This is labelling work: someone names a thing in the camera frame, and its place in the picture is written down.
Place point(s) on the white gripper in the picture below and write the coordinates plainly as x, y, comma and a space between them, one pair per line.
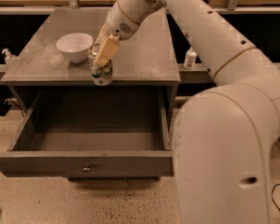
121, 22

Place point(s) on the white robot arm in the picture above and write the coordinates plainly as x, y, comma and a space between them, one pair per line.
222, 136

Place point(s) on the grey drawer cabinet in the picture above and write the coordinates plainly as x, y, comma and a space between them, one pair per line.
145, 60

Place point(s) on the open grey top drawer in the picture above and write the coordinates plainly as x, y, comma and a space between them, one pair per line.
119, 132

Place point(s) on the brass drawer knob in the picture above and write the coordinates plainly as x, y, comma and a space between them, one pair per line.
87, 169

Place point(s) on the white ceramic bowl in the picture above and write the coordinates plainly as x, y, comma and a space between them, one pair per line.
75, 47

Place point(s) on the white pump lotion bottle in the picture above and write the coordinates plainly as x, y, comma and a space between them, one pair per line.
190, 58

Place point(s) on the clear pump sanitizer bottle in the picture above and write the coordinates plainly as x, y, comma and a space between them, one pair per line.
9, 57

